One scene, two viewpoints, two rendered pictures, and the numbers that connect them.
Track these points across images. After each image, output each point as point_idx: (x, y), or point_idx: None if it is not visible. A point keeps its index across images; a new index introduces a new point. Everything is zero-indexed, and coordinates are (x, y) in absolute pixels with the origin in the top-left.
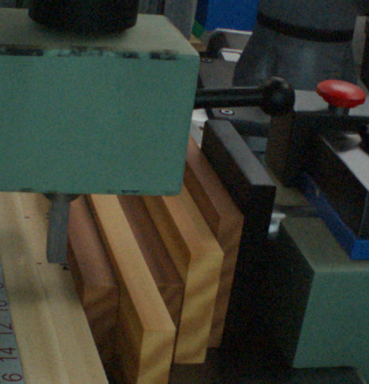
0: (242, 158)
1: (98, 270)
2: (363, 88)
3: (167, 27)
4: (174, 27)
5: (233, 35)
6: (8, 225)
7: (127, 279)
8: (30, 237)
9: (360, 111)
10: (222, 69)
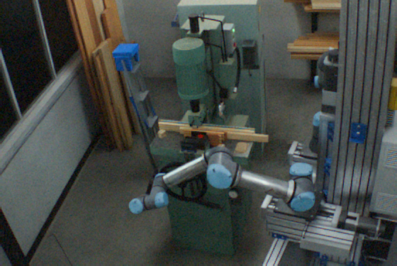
0: (196, 131)
1: (194, 129)
2: (305, 215)
3: (194, 115)
4: (195, 115)
5: (374, 220)
6: (204, 126)
7: (191, 129)
8: (205, 129)
9: (200, 139)
10: (314, 192)
